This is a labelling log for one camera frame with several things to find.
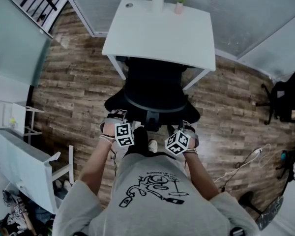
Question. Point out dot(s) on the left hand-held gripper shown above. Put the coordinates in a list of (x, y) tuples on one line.
[(124, 135)]

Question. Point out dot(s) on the person's black trouser leg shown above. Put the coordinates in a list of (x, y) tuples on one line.
[(138, 141)]

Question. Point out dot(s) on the white desk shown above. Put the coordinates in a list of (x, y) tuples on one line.
[(159, 36)]

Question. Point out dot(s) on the white shelf unit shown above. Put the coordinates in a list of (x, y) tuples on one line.
[(7, 114)]

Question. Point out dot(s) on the black office chair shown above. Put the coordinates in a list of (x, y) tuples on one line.
[(152, 87)]

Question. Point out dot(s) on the person's left hand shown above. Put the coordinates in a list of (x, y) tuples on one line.
[(110, 129)]

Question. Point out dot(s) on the black stand with blue part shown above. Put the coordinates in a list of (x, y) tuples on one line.
[(288, 166)]

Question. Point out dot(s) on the black chair base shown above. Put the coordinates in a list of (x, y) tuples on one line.
[(248, 200)]

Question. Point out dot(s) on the person's right forearm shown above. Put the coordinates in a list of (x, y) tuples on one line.
[(201, 173)]

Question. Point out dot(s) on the pair of white shoes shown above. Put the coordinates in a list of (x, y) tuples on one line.
[(62, 185)]

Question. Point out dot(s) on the pile of clutter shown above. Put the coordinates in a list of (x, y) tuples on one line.
[(17, 215)]

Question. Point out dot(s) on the black swivel chair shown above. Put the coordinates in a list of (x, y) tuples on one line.
[(285, 97)]

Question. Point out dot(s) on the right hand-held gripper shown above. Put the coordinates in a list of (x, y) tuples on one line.
[(178, 142)]

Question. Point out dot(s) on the person's white shoe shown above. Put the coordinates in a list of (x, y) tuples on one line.
[(153, 146)]

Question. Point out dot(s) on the grey printed t-shirt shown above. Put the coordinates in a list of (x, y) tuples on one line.
[(152, 200)]

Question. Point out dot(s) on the person's left forearm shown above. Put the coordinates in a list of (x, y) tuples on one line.
[(98, 161)]

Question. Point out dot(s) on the white side table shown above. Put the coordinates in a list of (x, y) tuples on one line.
[(27, 171)]

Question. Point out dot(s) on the pink vase with flowers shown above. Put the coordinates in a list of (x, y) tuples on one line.
[(179, 1)]

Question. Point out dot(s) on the black marbled board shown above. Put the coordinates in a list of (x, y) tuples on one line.
[(270, 214)]

